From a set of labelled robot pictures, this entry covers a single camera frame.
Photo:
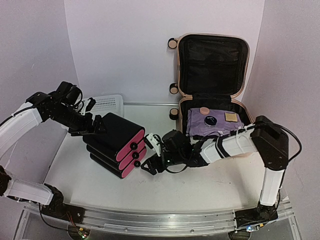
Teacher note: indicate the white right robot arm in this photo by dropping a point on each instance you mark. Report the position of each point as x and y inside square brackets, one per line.
[263, 139]

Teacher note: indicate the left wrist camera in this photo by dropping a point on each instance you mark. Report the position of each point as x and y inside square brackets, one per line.
[88, 104]

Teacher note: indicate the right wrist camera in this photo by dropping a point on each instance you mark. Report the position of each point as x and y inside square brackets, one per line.
[153, 142]

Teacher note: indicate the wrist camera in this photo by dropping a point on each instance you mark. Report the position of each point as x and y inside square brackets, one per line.
[88, 104]
[153, 142]

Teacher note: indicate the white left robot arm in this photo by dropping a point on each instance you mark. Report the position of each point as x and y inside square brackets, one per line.
[33, 112]

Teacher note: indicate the round black compact case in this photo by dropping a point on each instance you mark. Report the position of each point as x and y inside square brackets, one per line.
[210, 121]

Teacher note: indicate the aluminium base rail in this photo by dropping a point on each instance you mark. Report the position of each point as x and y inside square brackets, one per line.
[174, 224]

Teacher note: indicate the black pink drawer organizer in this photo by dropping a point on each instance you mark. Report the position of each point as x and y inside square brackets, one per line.
[120, 147]

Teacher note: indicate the purple shirt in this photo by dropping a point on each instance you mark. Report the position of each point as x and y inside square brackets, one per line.
[203, 122]

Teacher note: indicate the white perforated plastic basket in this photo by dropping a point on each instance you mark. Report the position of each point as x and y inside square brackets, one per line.
[103, 105]

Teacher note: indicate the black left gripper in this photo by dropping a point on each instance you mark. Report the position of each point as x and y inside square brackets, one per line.
[85, 129]

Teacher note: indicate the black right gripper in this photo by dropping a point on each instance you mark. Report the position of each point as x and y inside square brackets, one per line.
[151, 162]

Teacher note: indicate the square tan coaster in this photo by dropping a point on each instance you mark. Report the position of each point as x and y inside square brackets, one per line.
[231, 117]

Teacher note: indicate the beige hard-shell suitcase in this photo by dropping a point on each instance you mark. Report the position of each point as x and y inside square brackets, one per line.
[211, 73]

